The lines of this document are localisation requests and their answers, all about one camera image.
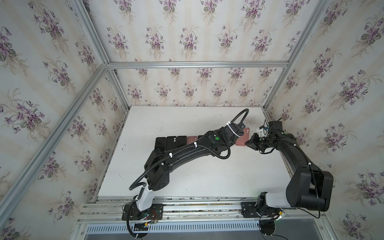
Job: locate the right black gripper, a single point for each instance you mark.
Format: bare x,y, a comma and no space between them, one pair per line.
258,141

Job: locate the pink phone case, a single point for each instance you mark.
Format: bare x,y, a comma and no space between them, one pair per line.
191,139

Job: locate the pink-cased phone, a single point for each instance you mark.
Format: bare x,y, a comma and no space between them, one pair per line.
181,141

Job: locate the black phone case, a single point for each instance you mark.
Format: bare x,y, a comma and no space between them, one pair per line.
171,143

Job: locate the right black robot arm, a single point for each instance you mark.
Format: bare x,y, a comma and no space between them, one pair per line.
309,188

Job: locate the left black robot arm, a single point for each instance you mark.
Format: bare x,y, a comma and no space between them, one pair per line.
159,165

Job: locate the white vented grille strip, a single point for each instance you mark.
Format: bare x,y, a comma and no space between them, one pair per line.
175,227

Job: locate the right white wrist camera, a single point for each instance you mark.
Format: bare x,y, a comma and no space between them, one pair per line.
262,131

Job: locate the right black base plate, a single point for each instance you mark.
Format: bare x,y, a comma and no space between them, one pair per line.
256,210

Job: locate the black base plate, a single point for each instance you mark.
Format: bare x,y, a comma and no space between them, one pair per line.
155,212
256,210

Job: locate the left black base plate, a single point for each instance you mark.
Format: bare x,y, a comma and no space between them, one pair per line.
155,212

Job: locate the aluminium rail base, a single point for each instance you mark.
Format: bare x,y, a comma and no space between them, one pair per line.
174,209

